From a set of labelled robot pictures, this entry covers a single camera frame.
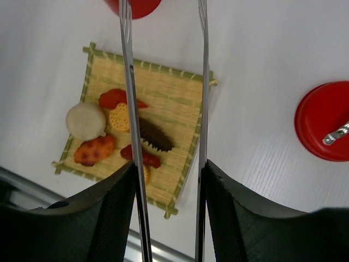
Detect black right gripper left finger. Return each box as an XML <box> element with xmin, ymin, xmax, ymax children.
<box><xmin>1</xmin><ymin>163</ymin><xmax>135</xmax><ymax>261</ymax></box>

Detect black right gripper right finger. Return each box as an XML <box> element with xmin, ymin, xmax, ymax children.
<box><xmin>204</xmin><ymin>161</ymin><xmax>348</xmax><ymax>261</ymax></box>

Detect steel serving tongs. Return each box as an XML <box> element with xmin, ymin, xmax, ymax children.
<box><xmin>119</xmin><ymin>1</ymin><xmax>210</xmax><ymax>261</ymax></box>

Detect yellow round cracker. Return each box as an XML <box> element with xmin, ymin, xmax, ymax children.
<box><xmin>109</xmin><ymin>103</ymin><xmax>130</xmax><ymax>132</ymax></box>
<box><xmin>143</xmin><ymin>165</ymin><xmax>151</xmax><ymax>184</ymax></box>

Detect red chicken wing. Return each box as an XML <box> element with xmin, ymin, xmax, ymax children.
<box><xmin>120</xmin><ymin>144</ymin><xmax>161</xmax><ymax>169</ymax></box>
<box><xmin>98</xmin><ymin>88</ymin><xmax>149</xmax><ymax>110</ymax></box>

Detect white round bun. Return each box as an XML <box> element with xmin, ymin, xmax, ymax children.
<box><xmin>65</xmin><ymin>103</ymin><xmax>106</xmax><ymax>141</ymax></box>

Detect dark brown sea cucumber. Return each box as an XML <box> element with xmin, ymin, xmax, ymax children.
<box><xmin>139</xmin><ymin>117</ymin><xmax>174</xmax><ymax>152</ymax></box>

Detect orange spotted fried piece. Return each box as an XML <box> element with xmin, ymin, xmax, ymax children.
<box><xmin>74</xmin><ymin>135</ymin><xmax>117</xmax><ymax>166</ymax></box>

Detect red round lid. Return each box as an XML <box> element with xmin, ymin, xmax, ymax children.
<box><xmin>294</xmin><ymin>80</ymin><xmax>348</xmax><ymax>162</ymax></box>

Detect red cylindrical container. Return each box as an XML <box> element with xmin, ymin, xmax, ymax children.
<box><xmin>104</xmin><ymin>0</ymin><xmax>161</xmax><ymax>20</ymax></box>

